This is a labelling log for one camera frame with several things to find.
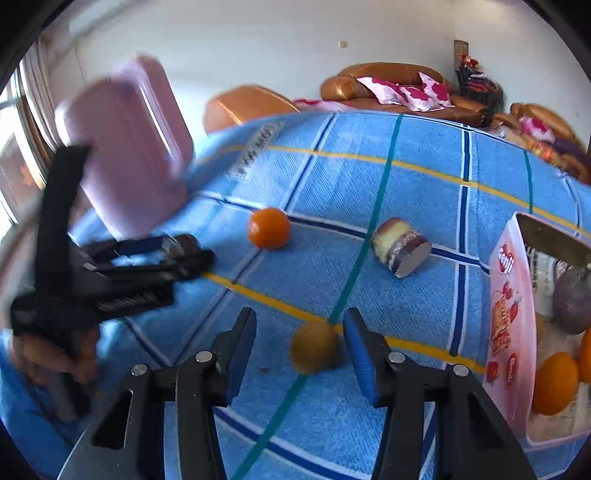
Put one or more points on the brown-green kiwi fruit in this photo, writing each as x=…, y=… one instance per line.
x=314, y=348

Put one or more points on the blue plaid tablecloth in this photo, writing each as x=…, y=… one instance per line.
x=337, y=177

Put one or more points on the person's left hand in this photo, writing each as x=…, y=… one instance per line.
x=31, y=360

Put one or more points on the dark purple round fruit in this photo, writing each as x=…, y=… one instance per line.
x=571, y=301

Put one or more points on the small orange tangerine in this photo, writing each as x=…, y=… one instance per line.
x=269, y=228

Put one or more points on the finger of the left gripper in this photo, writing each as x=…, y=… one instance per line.
x=103, y=252
x=175, y=267

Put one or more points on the purple cloth on armchair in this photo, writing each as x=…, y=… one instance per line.
x=567, y=147

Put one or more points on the pink metal tin box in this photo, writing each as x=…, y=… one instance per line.
x=512, y=346

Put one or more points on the brown leather ottoman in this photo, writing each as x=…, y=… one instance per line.
x=243, y=104

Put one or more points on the large orange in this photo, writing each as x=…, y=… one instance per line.
x=584, y=357

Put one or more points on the brown leather three-seat sofa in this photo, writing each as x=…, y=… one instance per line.
x=344, y=87

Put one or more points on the printed paper liner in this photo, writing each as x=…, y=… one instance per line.
x=574, y=420

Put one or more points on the armchair pink floral pillow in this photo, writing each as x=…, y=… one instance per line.
x=537, y=129

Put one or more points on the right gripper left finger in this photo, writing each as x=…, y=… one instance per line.
x=211, y=378

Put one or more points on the dark brown passion fruit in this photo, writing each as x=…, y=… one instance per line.
x=184, y=244

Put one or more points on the stacked dark chairs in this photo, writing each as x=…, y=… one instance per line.
x=475, y=84

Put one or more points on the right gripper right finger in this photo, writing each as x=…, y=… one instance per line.
x=474, y=439

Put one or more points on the pink electric kettle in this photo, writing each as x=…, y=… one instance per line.
x=140, y=146

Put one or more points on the brown leather armchair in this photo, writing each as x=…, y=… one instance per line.
x=507, y=126

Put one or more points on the purple sugarcane piece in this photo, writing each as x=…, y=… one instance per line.
x=399, y=247

